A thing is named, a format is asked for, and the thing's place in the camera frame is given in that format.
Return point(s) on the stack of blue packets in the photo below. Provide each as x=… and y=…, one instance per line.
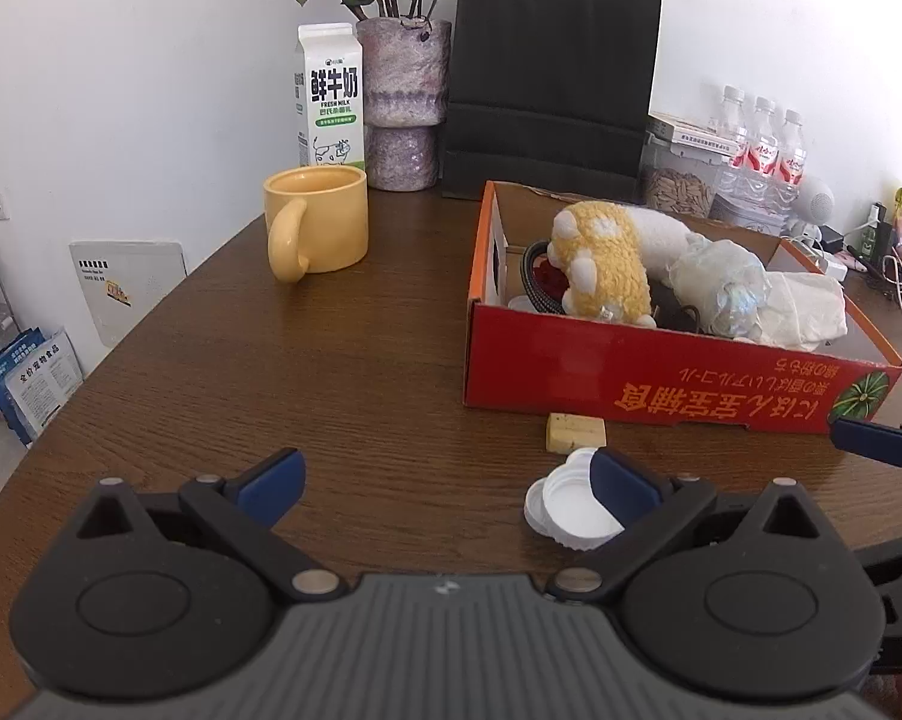
x=34, y=386

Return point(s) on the white flat panel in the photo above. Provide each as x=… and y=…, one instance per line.
x=124, y=292

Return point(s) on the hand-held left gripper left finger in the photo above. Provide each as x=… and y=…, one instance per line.
x=271, y=487

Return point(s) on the white robot speaker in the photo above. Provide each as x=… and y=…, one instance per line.
x=814, y=202

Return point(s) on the white green milk carton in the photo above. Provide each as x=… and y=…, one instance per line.
x=334, y=105

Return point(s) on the large white plastic lid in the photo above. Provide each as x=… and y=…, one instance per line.
x=571, y=499

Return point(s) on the yellow mug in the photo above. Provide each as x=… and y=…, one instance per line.
x=323, y=225

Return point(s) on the white plastic cap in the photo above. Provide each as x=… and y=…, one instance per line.
x=520, y=303
x=586, y=542
x=533, y=510

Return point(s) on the flat white printed box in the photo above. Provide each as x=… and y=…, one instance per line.
x=683, y=127

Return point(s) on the yellow white plush toy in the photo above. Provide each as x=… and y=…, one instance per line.
x=608, y=262

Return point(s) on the small black device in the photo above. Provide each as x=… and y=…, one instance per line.
x=832, y=236

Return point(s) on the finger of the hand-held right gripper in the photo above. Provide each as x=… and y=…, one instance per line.
x=867, y=441

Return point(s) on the crumpled white plastic bag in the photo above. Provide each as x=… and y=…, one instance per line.
x=807, y=311

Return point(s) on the white charger block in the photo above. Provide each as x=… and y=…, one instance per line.
x=833, y=266

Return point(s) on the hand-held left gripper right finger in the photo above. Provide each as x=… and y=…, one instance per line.
x=623, y=487

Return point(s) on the small wooden block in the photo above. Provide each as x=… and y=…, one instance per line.
x=574, y=433

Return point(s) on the black paper bag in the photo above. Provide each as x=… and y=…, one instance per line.
x=548, y=75

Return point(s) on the clear plastic bag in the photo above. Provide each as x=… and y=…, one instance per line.
x=721, y=285

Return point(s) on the clear sunflower seed container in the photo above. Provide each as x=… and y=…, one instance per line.
x=679, y=191

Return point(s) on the red cardboard box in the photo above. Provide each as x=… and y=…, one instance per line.
x=608, y=367

